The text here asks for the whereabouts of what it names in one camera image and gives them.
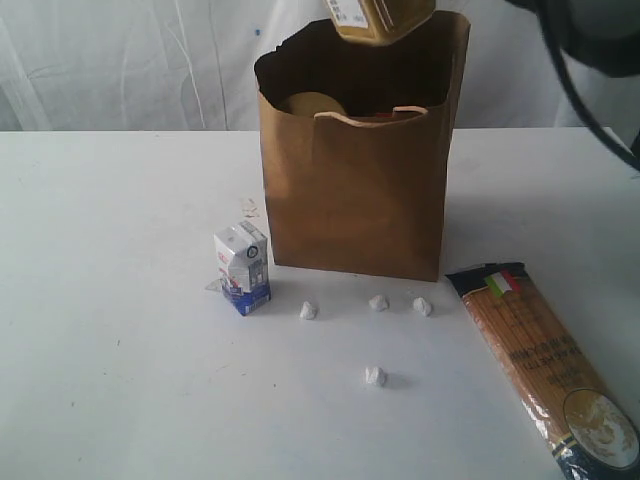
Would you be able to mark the white paper ball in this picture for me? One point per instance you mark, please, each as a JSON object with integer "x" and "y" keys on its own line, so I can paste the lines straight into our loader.
{"x": 308, "y": 311}
{"x": 375, "y": 376}
{"x": 379, "y": 303}
{"x": 422, "y": 306}

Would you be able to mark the brown paper bag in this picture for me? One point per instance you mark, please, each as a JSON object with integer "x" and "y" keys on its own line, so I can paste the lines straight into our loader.
{"x": 351, "y": 192}

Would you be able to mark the yellow millet bottle white cap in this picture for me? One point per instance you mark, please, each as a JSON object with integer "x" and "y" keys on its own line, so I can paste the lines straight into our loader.
{"x": 378, "y": 22}

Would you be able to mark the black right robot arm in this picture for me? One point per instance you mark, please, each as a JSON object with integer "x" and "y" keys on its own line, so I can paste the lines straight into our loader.
{"x": 602, "y": 35}

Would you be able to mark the torn paper scrap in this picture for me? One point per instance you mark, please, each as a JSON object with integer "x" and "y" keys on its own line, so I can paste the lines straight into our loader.
{"x": 250, "y": 208}

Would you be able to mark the small white milk carton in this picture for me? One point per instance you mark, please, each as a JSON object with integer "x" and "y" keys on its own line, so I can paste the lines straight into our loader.
{"x": 242, "y": 257}

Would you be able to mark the white curtain backdrop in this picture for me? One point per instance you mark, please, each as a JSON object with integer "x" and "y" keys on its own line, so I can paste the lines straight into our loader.
{"x": 188, "y": 65}

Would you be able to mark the spaghetti packet with Italian flag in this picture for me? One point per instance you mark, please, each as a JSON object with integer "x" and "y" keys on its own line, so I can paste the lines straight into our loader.
{"x": 587, "y": 433}

